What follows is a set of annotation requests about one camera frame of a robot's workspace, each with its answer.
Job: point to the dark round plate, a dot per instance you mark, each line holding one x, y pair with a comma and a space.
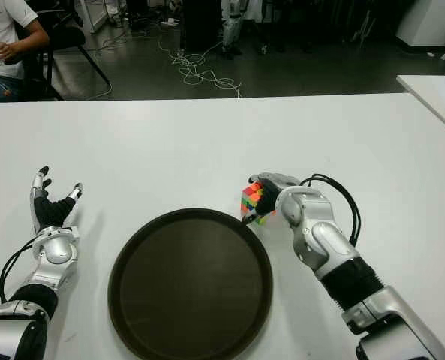
190, 288

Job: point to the white side table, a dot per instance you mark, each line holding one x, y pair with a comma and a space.
428, 93

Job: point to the multicolour Rubik's cube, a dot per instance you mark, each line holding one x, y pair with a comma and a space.
250, 198

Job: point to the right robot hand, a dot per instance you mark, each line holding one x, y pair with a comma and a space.
271, 195

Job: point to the silver humanoid robot legs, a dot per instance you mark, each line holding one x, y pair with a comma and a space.
231, 30

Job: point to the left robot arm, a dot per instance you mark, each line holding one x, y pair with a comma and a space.
55, 253

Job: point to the black office chair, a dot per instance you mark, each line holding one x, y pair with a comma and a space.
68, 37

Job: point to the white power strip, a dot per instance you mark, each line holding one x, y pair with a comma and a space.
169, 22

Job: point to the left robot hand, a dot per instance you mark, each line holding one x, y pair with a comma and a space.
49, 213

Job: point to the black cabinet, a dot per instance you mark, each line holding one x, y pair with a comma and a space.
201, 26

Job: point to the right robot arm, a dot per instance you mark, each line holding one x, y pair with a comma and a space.
319, 240

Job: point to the seated person white shirt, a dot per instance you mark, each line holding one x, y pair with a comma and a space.
0, 33

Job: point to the white display cabinet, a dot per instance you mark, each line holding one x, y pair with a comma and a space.
94, 15

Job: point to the white pedestal cabinet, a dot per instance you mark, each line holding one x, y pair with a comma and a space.
428, 22

